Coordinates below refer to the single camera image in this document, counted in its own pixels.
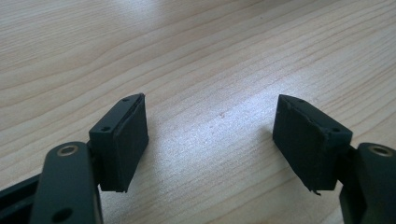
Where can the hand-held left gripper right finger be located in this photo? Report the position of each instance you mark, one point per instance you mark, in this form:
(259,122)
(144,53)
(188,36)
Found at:
(308,146)

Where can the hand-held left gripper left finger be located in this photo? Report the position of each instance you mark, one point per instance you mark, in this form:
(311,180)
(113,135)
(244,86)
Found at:
(120,143)

